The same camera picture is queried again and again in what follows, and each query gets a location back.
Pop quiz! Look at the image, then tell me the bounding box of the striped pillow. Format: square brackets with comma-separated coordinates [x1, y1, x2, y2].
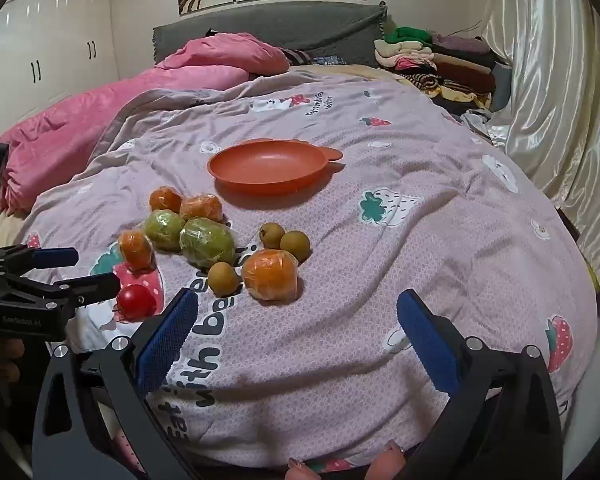
[280, 47, 316, 67]

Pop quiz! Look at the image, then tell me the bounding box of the white wardrobe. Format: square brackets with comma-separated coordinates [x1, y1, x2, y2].
[0, 0, 121, 146]

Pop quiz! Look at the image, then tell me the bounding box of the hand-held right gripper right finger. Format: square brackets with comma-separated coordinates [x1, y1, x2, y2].
[396, 288, 566, 480]

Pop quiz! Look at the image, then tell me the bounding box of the person's right hand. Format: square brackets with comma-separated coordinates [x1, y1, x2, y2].
[286, 440, 407, 480]

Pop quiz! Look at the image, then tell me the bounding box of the cream satin curtain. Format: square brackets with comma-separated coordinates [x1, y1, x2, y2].
[480, 0, 600, 281]

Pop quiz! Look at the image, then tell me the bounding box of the plastic-wrapped orange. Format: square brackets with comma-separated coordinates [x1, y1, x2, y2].
[149, 186, 183, 213]
[180, 194, 224, 223]
[119, 230, 154, 271]
[241, 248, 300, 303]

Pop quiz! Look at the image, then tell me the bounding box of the small brown round fruit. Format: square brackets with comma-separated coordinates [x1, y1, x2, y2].
[259, 222, 286, 249]
[280, 230, 312, 263]
[207, 261, 242, 297]

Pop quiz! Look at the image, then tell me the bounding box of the stack of folded clothes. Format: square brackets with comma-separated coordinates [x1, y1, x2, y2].
[373, 26, 511, 111]

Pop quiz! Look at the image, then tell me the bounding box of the plastic-wrapped green fruit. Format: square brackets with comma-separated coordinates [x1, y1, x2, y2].
[179, 216, 237, 267]
[144, 209, 187, 253]

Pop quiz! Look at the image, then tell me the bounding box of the red tomato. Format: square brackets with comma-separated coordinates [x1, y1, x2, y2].
[116, 284, 158, 322]

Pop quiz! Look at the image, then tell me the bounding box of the beige blanket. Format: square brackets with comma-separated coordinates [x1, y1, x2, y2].
[287, 64, 406, 81]

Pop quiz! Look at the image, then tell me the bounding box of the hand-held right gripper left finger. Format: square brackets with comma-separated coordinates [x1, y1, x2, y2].
[32, 287, 201, 480]

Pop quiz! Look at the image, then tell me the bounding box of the orange plastic plate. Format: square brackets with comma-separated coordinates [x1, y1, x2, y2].
[208, 138, 345, 196]

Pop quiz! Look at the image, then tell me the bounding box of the pink printed blanket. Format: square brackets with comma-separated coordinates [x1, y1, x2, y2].
[17, 67, 598, 473]

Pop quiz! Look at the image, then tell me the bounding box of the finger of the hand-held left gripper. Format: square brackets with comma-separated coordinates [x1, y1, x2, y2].
[10, 272, 122, 311]
[0, 246, 79, 275]

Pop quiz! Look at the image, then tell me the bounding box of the grey padded headboard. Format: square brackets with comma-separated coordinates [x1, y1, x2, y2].
[152, 1, 388, 67]

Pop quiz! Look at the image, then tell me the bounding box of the person's left hand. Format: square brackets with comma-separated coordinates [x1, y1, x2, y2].
[0, 336, 27, 386]

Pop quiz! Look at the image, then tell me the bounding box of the grey pillow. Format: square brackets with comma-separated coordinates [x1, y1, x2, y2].
[490, 67, 513, 111]

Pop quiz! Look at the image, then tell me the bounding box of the plain pink fleece blanket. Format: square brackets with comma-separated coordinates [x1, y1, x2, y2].
[0, 32, 291, 213]

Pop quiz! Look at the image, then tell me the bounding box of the pale crumpled cloth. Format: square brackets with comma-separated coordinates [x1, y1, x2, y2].
[460, 107, 511, 148]

